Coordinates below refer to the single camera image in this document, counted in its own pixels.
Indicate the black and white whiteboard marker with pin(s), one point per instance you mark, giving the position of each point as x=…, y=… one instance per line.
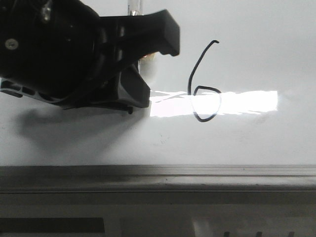
x=135, y=8

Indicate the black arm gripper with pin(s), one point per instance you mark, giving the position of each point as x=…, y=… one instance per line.
x=54, y=51

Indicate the white whiteboard with aluminium frame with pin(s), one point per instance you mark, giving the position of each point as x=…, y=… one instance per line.
x=236, y=107

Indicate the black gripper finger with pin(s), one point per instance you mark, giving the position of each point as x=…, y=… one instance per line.
x=133, y=86
x=138, y=36

